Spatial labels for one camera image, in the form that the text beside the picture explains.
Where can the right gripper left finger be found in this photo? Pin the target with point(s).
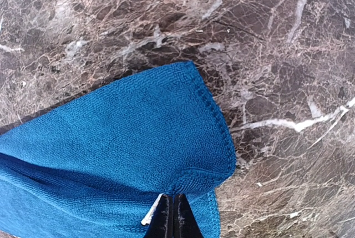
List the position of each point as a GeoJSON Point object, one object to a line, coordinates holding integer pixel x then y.
{"type": "Point", "coordinates": [161, 225]}

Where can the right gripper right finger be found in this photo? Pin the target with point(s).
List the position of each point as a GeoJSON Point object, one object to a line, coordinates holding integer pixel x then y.
{"type": "Point", "coordinates": [185, 225]}

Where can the blue towel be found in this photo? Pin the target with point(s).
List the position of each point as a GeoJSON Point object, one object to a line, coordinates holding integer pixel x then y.
{"type": "Point", "coordinates": [94, 167]}

